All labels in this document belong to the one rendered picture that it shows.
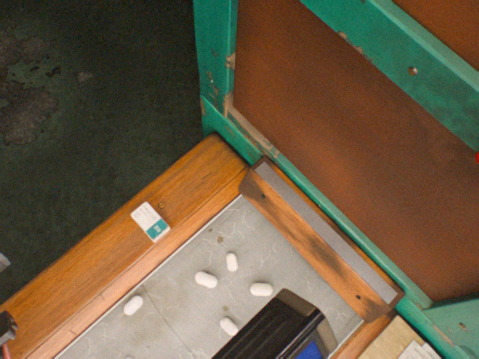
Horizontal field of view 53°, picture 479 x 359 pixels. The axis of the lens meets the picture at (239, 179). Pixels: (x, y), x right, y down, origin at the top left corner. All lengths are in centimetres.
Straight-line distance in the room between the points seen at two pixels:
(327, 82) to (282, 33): 7
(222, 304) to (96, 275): 21
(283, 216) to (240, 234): 11
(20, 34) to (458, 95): 184
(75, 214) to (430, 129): 138
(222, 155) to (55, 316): 38
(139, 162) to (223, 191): 89
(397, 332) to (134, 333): 42
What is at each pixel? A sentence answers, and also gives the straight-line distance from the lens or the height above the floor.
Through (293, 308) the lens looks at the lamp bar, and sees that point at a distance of 49.
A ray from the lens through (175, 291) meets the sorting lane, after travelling 84.
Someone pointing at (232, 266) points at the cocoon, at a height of 76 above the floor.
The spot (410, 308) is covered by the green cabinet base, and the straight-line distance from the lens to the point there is 80.
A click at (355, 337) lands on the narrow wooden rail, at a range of 83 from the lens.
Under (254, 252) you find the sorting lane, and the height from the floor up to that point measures 74.
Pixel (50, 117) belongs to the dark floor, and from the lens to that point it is 186.
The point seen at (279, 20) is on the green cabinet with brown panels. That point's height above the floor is 115.
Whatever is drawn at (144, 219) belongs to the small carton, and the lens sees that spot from 82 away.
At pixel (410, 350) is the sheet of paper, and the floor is 78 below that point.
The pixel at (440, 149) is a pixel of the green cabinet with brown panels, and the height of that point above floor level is 116.
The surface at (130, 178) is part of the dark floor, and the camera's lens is 169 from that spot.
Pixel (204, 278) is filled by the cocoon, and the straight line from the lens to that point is 81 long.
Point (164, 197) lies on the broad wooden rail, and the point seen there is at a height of 76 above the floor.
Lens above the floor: 157
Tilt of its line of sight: 70 degrees down
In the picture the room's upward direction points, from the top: 6 degrees clockwise
